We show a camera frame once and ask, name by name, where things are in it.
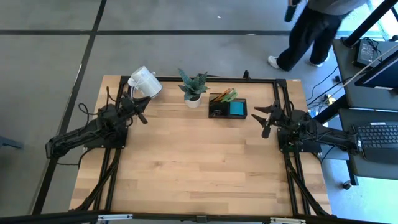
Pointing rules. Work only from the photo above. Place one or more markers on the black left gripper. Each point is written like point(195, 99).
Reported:
point(129, 107)

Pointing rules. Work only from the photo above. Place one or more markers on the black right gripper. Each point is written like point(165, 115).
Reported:
point(276, 116)

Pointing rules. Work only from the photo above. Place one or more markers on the blue sticky note pad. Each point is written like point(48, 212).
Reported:
point(237, 108)

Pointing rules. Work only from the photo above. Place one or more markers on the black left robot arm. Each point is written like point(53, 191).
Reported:
point(81, 135)

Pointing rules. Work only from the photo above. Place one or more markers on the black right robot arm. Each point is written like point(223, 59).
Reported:
point(326, 135)

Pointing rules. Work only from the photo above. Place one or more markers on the black mesh desk organizer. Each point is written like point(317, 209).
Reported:
point(217, 110)

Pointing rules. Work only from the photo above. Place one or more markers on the white mug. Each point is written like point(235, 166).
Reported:
point(149, 84)

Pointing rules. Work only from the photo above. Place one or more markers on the green plant in white pot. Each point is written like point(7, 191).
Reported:
point(193, 102)

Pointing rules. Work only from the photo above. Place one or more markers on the black desk leg bar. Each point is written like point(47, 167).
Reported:
point(329, 110)

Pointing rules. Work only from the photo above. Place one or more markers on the yellow plug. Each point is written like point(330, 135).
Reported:
point(330, 99)

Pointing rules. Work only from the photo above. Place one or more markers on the black desk top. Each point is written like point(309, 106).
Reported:
point(348, 81)

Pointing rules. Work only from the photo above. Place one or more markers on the person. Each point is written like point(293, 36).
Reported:
point(311, 37)

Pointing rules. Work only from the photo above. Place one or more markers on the dark object in person's hand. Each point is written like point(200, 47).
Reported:
point(290, 14)

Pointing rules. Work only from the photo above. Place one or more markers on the black caster wheel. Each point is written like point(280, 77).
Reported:
point(346, 185)

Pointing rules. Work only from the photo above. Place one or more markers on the black keyboard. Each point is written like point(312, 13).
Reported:
point(379, 137)

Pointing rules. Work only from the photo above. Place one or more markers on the black power adapter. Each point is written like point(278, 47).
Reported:
point(365, 54)

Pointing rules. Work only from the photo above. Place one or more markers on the black computer monitor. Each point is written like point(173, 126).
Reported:
point(382, 76)

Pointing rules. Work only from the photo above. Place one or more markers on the black keyboard desk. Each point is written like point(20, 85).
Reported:
point(385, 171)

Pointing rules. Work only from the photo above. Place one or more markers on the grey floor object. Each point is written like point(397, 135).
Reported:
point(9, 143)

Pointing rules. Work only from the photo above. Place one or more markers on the black upright pole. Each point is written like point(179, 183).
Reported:
point(373, 18)

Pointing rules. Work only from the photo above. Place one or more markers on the black rig crossbar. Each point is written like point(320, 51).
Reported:
point(46, 217)

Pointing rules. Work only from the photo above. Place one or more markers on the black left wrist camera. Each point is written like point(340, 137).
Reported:
point(143, 118)

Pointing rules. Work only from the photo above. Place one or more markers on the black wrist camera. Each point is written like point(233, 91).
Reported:
point(143, 118)
point(266, 132)

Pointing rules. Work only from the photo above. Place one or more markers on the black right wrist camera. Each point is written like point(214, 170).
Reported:
point(266, 132)

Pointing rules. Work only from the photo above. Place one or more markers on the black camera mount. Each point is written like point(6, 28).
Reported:
point(246, 75)

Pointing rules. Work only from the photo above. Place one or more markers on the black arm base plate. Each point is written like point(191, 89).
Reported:
point(311, 147)
point(119, 143)

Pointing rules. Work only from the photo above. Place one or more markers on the black aluminium table frame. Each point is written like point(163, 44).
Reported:
point(217, 79)

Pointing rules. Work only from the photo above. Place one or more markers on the silver metal bracket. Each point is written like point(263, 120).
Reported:
point(287, 220)
point(115, 217)

